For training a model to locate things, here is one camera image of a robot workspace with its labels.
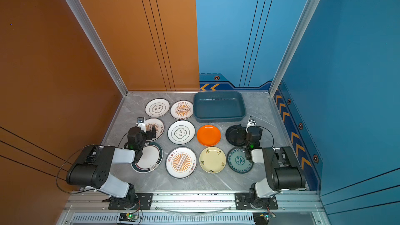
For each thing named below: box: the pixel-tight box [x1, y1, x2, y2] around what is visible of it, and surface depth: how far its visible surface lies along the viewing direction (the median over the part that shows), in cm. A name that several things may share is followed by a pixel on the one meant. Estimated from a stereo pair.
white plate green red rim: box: [130, 141, 164, 174], surface depth 87 cm
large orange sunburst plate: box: [165, 146, 198, 180], surface depth 87 cm
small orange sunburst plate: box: [169, 100, 195, 120], surface depth 111 cm
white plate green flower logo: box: [167, 119, 196, 145], surface depth 99 cm
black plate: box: [225, 123, 247, 147], surface depth 96 cm
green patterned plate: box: [227, 146, 254, 174], surface depth 87 cm
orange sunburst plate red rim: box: [145, 117, 166, 142], surface depth 102 cm
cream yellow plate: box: [198, 146, 227, 174], surface depth 87 cm
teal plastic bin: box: [193, 90, 247, 123], surface depth 113 cm
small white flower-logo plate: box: [144, 97, 171, 118], surface depth 112 cm
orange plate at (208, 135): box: [196, 124, 222, 147], surface depth 98 cm
